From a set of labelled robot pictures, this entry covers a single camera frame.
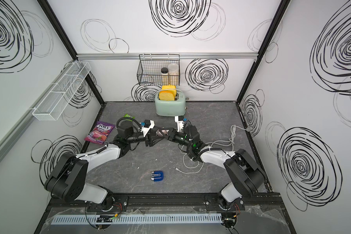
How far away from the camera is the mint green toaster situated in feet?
3.39

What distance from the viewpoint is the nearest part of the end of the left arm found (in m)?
0.67

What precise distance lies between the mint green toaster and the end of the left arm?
1.00ft
